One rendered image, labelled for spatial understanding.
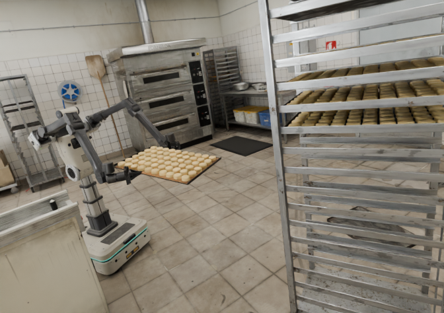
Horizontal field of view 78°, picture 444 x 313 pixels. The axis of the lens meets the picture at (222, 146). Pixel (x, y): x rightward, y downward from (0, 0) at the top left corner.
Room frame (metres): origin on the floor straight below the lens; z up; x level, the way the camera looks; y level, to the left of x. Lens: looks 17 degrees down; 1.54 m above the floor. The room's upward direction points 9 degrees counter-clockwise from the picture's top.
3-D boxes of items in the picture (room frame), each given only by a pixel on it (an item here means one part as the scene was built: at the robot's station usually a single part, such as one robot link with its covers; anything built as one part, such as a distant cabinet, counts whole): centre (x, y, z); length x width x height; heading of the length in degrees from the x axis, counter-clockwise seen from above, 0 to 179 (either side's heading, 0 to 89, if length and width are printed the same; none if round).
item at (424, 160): (1.30, -0.71, 0.96); 0.64 x 0.03 x 0.03; 59
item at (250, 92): (5.49, -0.93, 0.49); 1.90 x 0.72 x 0.98; 31
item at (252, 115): (5.62, -0.85, 0.36); 0.47 x 0.38 x 0.26; 121
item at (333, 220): (1.93, -1.13, 0.02); 0.60 x 0.40 x 0.03; 19
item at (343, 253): (1.30, -0.71, 0.33); 0.64 x 0.03 x 0.03; 59
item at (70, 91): (5.21, 2.59, 1.10); 0.41 x 0.17 x 1.10; 121
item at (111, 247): (2.21, 1.19, 0.24); 0.68 x 0.53 x 0.41; 59
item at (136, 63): (5.55, 0.95, 1.01); 1.56 x 1.20 x 2.01; 121
